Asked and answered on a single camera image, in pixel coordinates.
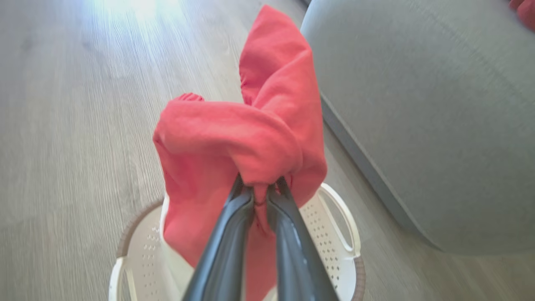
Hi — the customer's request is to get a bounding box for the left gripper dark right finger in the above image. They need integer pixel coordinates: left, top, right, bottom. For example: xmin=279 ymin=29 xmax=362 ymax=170
xmin=266 ymin=176 xmax=340 ymax=301

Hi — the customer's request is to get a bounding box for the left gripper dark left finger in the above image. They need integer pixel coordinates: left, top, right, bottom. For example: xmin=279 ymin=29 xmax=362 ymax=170
xmin=181 ymin=175 xmax=255 ymax=301

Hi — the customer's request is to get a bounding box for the plain red garment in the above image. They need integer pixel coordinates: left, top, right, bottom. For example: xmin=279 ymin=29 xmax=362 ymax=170
xmin=153 ymin=4 xmax=328 ymax=301

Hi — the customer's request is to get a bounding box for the white perforated laundry basket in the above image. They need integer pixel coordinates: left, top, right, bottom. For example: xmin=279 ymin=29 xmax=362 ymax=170
xmin=109 ymin=182 xmax=367 ymax=301

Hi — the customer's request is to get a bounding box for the red garment with white stripes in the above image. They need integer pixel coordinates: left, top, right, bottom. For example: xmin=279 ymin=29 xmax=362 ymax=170
xmin=509 ymin=0 xmax=535 ymax=32

